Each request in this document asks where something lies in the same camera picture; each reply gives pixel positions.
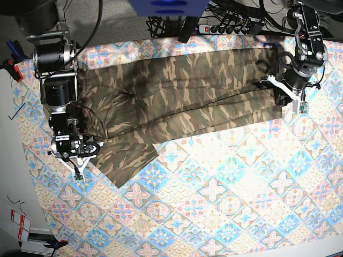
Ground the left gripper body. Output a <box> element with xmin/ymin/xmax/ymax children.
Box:
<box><xmin>262</xmin><ymin>65</ymin><xmax>318</xmax><ymax>107</ymax></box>

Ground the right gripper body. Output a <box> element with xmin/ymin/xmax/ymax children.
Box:
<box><xmin>49</xmin><ymin>125</ymin><xmax>103</xmax><ymax>166</ymax></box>

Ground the camouflage T-shirt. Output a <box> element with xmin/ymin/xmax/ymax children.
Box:
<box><xmin>78</xmin><ymin>48</ymin><xmax>282</xmax><ymax>187</ymax></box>

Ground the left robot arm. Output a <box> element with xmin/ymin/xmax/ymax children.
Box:
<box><xmin>259</xmin><ymin>1</ymin><xmax>328</xmax><ymax>114</ymax></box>

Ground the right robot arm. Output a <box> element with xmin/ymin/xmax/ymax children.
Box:
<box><xmin>15</xmin><ymin>1</ymin><xmax>100</xmax><ymax>165</ymax></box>

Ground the black allen key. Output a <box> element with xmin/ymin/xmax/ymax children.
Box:
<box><xmin>8</xmin><ymin>102</ymin><xmax>26</xmax><ymax>120</ymax></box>

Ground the red white label card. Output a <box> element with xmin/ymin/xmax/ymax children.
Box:
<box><xmin>11</xmin><ymin>209</ymin><xmax>32</xmax><ymax>243</ymax></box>

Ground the white power strip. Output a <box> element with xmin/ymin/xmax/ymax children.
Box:
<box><xmin>198</xmin><ymin>25</ymin><xmax>248</xmax><ymax>35</ymax></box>

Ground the red black clamp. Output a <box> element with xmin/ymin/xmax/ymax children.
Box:
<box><xmin>2</xmin><ymin>59</ymin><xmax>23</xmax><ymax>82</ymax></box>

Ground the blue orange bottom clamp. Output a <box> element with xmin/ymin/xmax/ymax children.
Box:
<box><xmin>43</xmin><ymin>239</ymin><xmax>69</xmax><ymax>256</ymax></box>

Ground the patterned tile tablecloth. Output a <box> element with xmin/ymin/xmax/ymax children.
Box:
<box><xmin>11</xmin><ymin>41</ymin><xmax>342</xmax><ymax>256</ymax></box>

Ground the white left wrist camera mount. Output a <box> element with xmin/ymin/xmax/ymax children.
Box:
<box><xmin>259</xmin><ymin>74</ymin><xmax>321</xmax><ymax>115</ymax></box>

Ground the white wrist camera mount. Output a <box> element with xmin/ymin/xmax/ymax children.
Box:
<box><xmin>259</xmin><ymin>74</ymin><xmax>321</xmax><ymax>115</ymax></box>
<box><xmin>48</xmin><ymin>141</ymin><xmax>104</xmax><ymax>182</ymax></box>

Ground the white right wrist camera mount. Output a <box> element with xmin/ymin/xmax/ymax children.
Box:
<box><xmin>48</xmin><ymin>141</ymin><xmax>104</xmax><ymax>182</ymax></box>

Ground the black wire basket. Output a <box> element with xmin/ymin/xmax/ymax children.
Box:
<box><xmin>146</xmin><ymin>16</ymin><xmax>167</xmax><ymax>39</ymax></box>

